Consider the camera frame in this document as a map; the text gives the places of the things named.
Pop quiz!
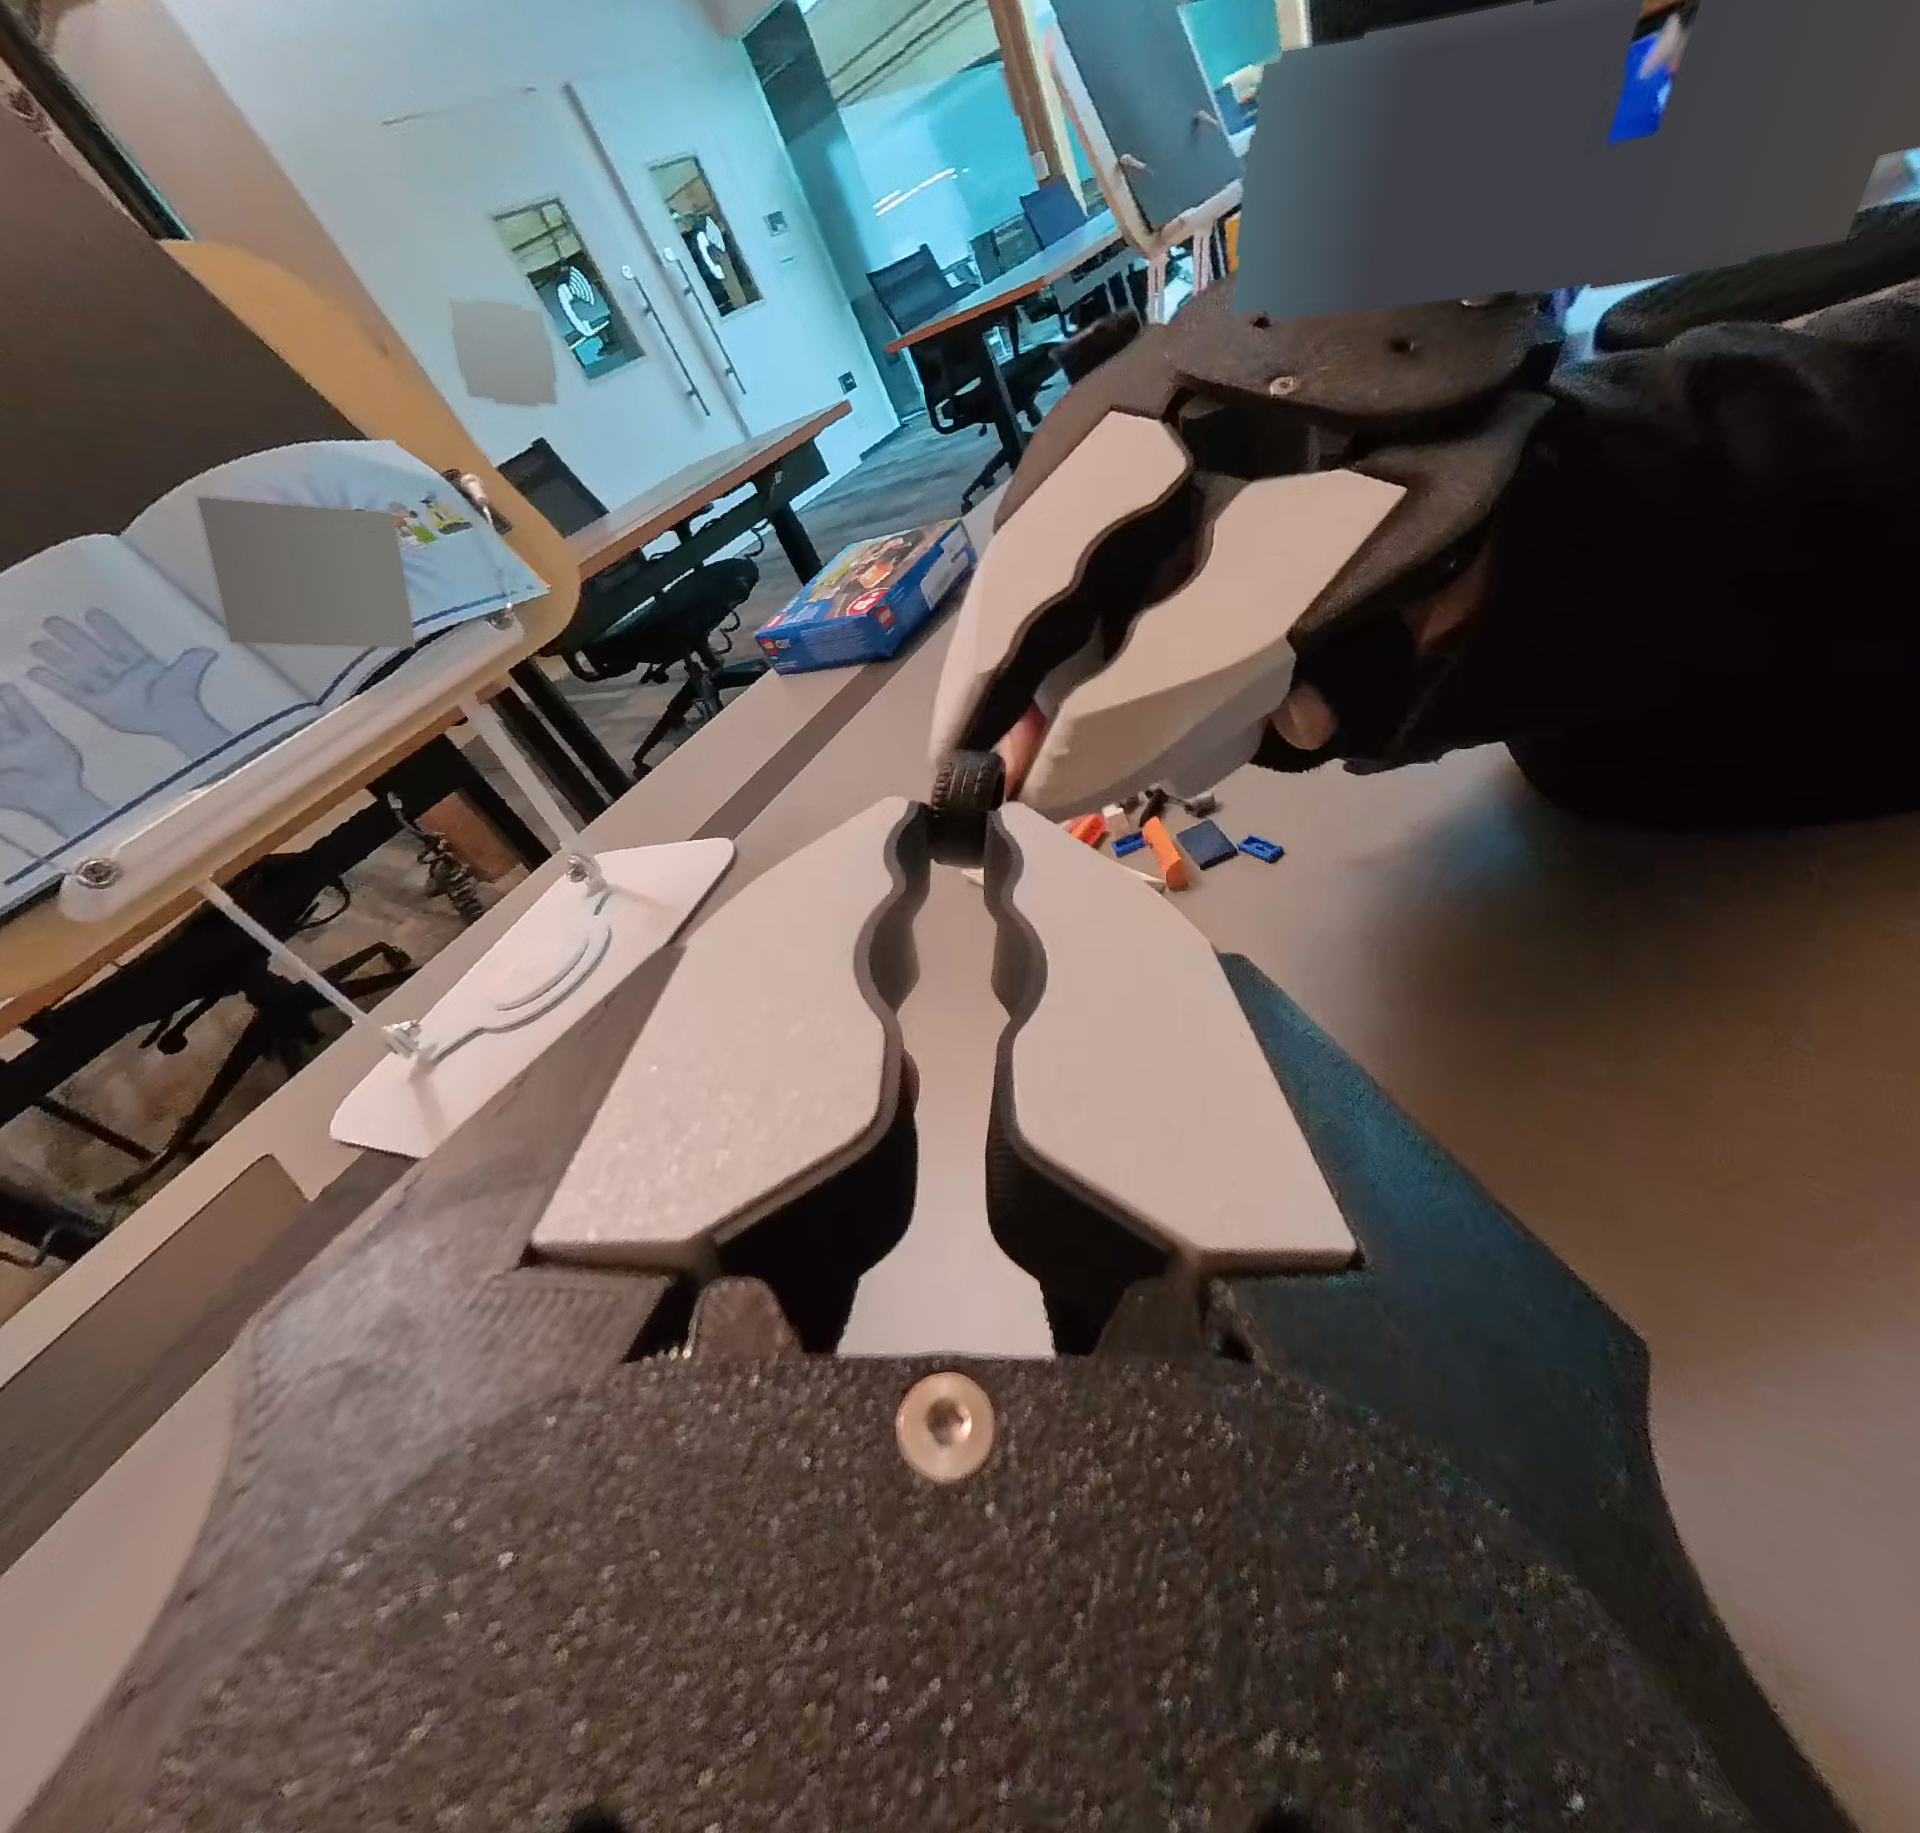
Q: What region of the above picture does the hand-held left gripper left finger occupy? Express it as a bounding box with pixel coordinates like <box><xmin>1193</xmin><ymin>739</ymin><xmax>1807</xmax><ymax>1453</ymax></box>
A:
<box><xmin>536</xmin><ymin>803</ymin><xmax>916</xmax><ymax>1333</ymax></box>

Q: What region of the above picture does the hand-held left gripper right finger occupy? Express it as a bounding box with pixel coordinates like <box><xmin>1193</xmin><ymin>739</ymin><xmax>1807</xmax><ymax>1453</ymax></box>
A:
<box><xmin>989</xmin><ymin>803</ymin><xmax>1359</xmax><ymax>1333</ymax></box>

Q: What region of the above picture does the blue lego box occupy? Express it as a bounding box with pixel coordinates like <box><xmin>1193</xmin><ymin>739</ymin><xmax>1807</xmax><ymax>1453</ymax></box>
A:
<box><xmin>749</xmin><ymin>523</ymin><xmax>977</xmax><ymax>670</ymax></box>

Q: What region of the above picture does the long wooden desk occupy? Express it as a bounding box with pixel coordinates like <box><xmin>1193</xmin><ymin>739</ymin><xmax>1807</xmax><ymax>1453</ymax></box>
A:
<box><xmin>884</xmin><ymin>213</ymin><xmax>1136</xmax><ymax>439</ymax></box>

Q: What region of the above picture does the black office chair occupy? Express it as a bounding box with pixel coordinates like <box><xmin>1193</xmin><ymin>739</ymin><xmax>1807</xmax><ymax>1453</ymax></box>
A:
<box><xmin>495</xmin><ymin>439</ymin><xmax>766</xmax><ymax>770</ymax></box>

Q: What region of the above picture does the person's right hand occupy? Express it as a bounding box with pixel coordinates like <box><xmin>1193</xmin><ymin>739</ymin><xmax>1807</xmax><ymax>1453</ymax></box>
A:
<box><xmin>1272</xmin><ymin>554</ymin><xmax>1505</xmax><ymax>773</ymax></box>

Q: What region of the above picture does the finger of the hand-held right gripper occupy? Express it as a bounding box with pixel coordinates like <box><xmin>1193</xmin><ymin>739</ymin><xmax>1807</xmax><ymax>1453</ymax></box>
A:
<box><xmin>1019</xmin><ymin>472</ymin><xmax>1411</xmax><ymax>819</ymax></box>
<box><xmin>930</xmin><ymin>410</ymin><xmax>1196</xmax><ymax>770</ymax></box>

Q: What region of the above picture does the person's right forearm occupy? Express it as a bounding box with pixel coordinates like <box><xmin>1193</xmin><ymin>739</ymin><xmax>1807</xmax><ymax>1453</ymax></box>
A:
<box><xmin>1319</xmin><ymin>213</ymin><xmax>1920</xmax><ymax>830</ymax></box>

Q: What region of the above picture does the pile of loose lego pieces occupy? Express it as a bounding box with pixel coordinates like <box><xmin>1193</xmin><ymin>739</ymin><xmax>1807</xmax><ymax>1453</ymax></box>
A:
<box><xmin>1061</xmin><ymin>784</ymin><xmax>1291</xmax><ymax>896</ymax></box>

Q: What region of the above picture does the open instruction booklet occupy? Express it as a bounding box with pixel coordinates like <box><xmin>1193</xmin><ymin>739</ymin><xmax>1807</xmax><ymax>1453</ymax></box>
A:
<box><xmin>0</xmin><ymin>439</ymin><xmax>549</xmax><ymax>890</ymax></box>

